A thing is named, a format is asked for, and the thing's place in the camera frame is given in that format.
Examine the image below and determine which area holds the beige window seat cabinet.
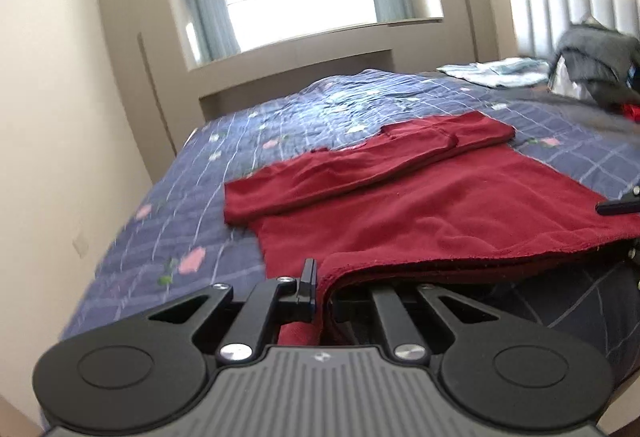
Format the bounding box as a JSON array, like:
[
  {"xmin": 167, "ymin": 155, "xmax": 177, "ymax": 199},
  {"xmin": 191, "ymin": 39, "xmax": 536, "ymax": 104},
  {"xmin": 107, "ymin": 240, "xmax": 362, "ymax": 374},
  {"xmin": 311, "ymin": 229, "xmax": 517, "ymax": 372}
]
[{"xmin": 185, "ymin": 17, "xmax": 446, "ymax": 124}]

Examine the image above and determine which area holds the light blue folded cloth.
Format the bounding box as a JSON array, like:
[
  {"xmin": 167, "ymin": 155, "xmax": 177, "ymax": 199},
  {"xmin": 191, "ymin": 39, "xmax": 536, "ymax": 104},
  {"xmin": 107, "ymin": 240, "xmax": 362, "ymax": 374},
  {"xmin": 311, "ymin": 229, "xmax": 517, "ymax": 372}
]
[{"xmin": 437, "ymin": 58, "xmax": 551, "ymax": 89}]

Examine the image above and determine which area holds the dark grey clothes pile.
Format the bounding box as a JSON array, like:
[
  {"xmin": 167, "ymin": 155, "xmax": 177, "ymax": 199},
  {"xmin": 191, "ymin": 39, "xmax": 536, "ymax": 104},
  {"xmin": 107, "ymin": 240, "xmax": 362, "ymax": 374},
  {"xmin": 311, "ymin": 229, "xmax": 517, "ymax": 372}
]
[{"xmin": 550, "ymin": 19, "xmax": 640, "ymax": 110}]

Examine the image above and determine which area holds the white wall socket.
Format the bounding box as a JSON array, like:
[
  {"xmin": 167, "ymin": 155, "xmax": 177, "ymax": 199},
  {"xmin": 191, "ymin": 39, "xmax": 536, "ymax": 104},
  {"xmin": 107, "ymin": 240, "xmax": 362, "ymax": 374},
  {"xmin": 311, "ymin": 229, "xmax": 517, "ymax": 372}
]
[{"xmin": 72, "ymin": 229, "xmax": 92, "ymax": 259}]

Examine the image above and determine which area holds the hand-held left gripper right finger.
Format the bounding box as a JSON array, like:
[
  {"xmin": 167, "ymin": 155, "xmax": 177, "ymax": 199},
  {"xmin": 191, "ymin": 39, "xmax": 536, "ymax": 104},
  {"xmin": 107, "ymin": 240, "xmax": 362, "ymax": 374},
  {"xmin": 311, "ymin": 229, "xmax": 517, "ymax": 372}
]
[{"xmin": 332, "ymin": 284, "xmax": 503, "ymax": 362}]

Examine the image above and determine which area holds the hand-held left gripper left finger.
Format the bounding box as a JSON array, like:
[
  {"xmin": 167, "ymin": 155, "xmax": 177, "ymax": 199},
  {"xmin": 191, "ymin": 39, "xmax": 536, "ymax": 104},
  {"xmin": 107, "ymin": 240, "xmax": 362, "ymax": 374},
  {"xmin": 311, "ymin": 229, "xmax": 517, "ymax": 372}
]
[{"xmin": 145, "ymin": 259, "xmax": 319, "ymax": 364}]

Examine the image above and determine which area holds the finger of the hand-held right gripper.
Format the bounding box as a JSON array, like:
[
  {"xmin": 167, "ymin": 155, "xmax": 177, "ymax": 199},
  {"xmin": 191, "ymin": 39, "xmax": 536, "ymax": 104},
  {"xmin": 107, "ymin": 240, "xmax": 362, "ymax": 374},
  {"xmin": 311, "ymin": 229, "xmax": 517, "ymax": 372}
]
[
  {"xmin": 596, "ymin": 186, "xmax": 640, "ymax": 216},
  {"xmin": 625, "ymin": 239, "xmax": 640, "ymax": 290}
]

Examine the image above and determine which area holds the grey padded headboard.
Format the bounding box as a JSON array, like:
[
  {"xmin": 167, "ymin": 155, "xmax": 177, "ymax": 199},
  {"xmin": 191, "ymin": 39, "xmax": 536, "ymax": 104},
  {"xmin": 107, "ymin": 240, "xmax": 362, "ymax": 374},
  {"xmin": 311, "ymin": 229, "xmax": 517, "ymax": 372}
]
[{"xmin": 507, "ymin": 0, "xmax": 640, "ymax": 64}]

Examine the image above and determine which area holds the blue checked floral quilt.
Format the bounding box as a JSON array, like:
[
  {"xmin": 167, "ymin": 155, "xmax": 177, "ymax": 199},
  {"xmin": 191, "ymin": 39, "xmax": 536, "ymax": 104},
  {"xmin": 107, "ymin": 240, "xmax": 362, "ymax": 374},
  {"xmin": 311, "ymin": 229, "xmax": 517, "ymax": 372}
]
[{"xmin": 60, "ymin": 69, "xmax": 640, "ymax": 353}]

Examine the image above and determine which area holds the dark grey blanket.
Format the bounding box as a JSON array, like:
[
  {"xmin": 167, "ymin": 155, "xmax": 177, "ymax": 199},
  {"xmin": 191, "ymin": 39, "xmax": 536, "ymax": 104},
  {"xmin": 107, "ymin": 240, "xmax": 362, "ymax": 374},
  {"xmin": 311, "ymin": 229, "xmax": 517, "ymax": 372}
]
[{"xmin": 500, "ymin": 86, "xmax": 640, "ymax": 134}]

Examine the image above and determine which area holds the red long-sleeve shirt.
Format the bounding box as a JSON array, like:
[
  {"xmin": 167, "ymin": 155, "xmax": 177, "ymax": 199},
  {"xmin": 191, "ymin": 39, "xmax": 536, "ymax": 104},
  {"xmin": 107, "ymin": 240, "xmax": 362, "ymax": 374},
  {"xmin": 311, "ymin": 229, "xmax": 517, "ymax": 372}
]
[{"xmin": 223, "ymin": 112, "xmax": 640, "ymax": 348}]

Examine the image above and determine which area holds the silver plastic bag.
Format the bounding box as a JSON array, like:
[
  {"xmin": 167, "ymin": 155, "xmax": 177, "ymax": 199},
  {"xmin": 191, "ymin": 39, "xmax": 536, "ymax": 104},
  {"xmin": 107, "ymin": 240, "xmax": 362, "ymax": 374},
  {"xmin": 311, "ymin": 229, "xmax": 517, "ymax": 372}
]
[{"xmin": 549, "ymin": 57, "xmax": 592, "ymax": 98}]

